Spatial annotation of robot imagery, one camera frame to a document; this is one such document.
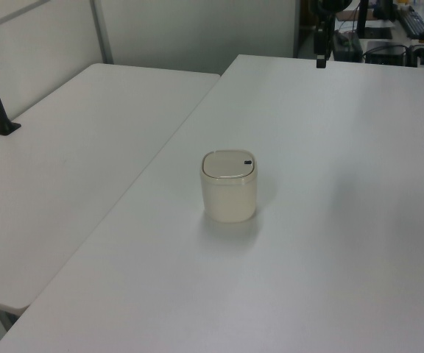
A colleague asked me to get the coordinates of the black keyboard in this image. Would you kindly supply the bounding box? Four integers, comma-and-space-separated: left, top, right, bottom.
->
398, 4, 424, 42

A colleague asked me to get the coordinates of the grey metal partition post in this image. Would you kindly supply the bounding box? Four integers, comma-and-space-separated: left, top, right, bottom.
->
89, 0, 114, 64

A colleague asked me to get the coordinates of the beige trash bin lid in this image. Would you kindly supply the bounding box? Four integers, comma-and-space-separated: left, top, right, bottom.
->
202, 149, 256, 179

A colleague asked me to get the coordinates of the beige plastic trash bin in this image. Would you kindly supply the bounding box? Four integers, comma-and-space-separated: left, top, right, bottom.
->
199, 148, 259, 224

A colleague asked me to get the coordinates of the dark device with green parts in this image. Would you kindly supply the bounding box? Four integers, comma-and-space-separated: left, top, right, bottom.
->
331, 31, 364, 62

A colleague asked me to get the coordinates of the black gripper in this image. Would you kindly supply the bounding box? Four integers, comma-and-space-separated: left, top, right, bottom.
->
314, 16, 336, 70

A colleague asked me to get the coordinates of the black upright pole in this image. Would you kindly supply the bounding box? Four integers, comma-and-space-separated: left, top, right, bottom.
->
356, 0, 370, 38

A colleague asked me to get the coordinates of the black electronics box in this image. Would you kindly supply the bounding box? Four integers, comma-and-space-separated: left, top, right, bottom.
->
362, 40, 409, 66

